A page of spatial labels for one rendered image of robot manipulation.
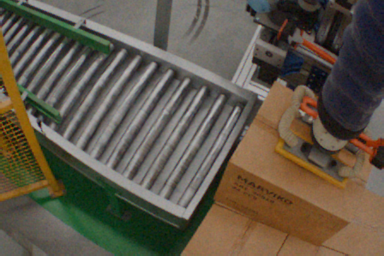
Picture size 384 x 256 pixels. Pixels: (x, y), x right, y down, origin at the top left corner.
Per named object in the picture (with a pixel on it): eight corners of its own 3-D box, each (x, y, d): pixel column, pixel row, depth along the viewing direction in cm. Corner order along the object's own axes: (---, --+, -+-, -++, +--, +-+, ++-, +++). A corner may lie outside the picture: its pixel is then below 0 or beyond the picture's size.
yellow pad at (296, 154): (273, 151, 157) (276, 144, 152) (285, 128, 161) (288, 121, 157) (343, 190, 150) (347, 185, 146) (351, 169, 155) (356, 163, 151)
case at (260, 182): (213, 199, 200) (228, 161, 165) (255, 129, 219) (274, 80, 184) (317, 247, 188) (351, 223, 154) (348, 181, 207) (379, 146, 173)
